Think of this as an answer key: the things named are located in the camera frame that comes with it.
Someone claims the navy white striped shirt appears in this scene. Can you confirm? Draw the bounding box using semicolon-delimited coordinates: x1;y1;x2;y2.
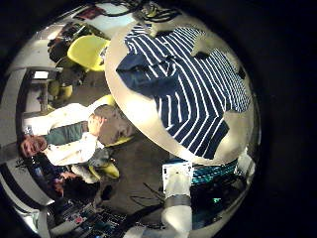
115;24;253;162

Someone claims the yellow plastic chair with sticker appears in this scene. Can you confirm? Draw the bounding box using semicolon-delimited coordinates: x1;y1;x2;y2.
66;34;111;72

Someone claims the white marker tag box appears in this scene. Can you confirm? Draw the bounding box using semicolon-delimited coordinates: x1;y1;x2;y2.
161;161;195;193

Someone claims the small yellow stool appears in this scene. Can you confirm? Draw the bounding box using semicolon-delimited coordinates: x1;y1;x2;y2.
48;78;74;102

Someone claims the white lit monitor screen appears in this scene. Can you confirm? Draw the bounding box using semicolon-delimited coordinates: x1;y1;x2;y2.
33;70;51;80

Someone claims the person in white jacket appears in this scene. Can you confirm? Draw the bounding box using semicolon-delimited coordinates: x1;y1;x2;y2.
18;102;137;186

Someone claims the person in dark clothes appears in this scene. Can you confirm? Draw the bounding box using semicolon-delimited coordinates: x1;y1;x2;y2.
49;171;100;201

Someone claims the cluttered electronics desk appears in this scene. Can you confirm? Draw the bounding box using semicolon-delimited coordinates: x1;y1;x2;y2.
49;201;130;238

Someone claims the black cable bundle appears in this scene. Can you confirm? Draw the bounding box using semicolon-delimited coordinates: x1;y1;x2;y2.
97;0;183;24

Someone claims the red wall poster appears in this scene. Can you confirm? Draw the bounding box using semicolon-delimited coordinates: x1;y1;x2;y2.
73;4;107;22

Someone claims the teal cable bundle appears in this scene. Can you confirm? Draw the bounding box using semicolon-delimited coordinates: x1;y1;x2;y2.
191;160;240;185

